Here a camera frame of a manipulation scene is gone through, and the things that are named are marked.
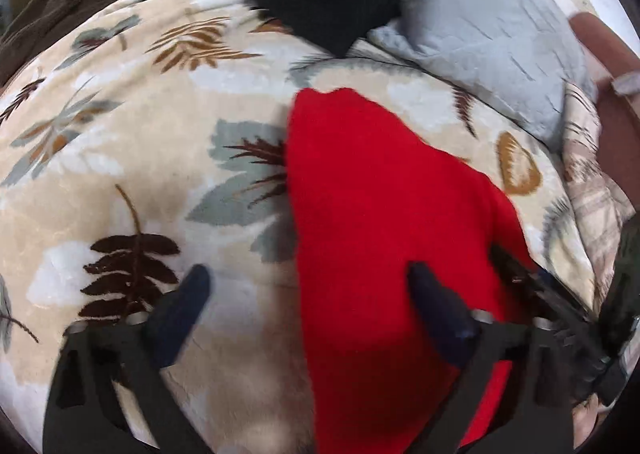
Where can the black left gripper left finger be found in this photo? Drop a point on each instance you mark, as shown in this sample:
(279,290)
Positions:
(83,413)

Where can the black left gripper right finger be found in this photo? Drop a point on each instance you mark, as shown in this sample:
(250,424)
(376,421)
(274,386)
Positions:
(512,394)

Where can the red and blue garment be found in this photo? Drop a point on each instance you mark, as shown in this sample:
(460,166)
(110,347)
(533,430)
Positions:
(368,197)

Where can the person's left hand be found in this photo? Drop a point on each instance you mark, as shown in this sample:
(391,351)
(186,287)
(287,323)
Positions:
(585,416)

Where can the person's right hand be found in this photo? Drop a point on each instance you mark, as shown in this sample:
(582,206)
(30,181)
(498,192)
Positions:
(608,58)

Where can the floral beige quilt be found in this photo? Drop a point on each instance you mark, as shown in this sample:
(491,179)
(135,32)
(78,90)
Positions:
(600,206)

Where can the leaf-patterned cream fleece blanket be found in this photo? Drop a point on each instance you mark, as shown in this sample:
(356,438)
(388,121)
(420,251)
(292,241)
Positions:
(154,133)

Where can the grey quilted pillow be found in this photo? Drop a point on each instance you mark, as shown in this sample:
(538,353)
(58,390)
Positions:
(515,55)

